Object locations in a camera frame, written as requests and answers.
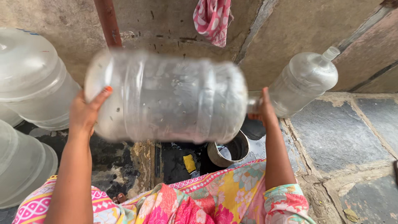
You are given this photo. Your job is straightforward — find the person's right hand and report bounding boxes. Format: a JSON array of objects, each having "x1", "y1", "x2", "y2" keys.
[{"x1": 248, "y1": 87, "x2": 279, "y2": 128}]

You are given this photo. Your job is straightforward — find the person's left hand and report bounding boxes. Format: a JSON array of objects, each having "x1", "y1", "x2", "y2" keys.
[{"x1": 69, "y1": 86, "x2": 113, "y2": 138}]

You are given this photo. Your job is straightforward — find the large clear plastic water jug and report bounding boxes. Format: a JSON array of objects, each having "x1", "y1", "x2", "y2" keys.
[{"x1": 84, "y1": 49, "x2": 263, "y2": 145}]

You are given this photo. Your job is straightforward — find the small clear plastic bottle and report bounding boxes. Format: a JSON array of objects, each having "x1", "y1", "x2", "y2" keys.
[{"x1": 268, "y1": 46, "x2": 341, "y2": 119}]

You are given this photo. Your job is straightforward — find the steel pot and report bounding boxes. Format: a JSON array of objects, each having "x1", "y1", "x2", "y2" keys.
[{"x1": 207, "y1": 130, "x2": 251, "y2": 168}]

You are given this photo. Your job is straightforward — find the frosted water jug blue mark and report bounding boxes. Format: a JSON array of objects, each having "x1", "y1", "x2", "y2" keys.
[{"x1": 0, "y1": 27, "x2": 82, "y2": 131}]

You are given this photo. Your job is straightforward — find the frosted plastic water jug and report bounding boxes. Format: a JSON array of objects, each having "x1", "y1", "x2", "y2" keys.
[
  {"x1": 0, "y1": 120, "x2": 58, "y2": 209},
  {"x1": 0, "y1": 103, "x2": 24, "y2": 128}
]

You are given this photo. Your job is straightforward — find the yellow scrub sponge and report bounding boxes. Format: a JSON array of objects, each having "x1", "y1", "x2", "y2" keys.
[{"x1": 182, "y1": 154, "x2": 197, "y2": 174}]

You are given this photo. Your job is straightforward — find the rusty red pipe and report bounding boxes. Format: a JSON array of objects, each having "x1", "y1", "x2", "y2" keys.
[{"x1": 93, "y1": 0, "x2": 123, "y2": 49}]

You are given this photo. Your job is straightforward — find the person's foot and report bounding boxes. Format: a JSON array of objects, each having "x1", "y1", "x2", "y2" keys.
[{"x1": 112, "y1": 192, "x2": 127, "y2": 205}]

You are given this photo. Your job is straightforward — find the pink white patterned cloth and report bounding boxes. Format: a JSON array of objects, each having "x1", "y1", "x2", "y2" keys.
[{"x1": 193, "y1": 0, "x2": 234, "y2": 48}]

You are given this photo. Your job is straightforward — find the person's floral patterned clothing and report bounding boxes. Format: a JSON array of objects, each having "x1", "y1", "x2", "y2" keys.
[{"x1": 12, "y1": 158, "x2": 316, "y2": 224}]

